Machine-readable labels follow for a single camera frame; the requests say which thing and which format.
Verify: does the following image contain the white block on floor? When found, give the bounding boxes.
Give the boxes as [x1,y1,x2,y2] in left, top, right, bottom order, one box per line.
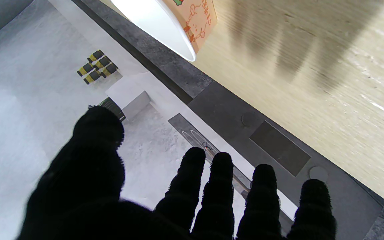
[98,72,151,122]

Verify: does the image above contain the white paper food container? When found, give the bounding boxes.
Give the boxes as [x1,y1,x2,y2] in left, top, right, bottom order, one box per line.
[110,0,218,62]

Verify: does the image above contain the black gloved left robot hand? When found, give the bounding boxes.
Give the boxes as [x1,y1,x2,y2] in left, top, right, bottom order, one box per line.
[17,106,337,240]

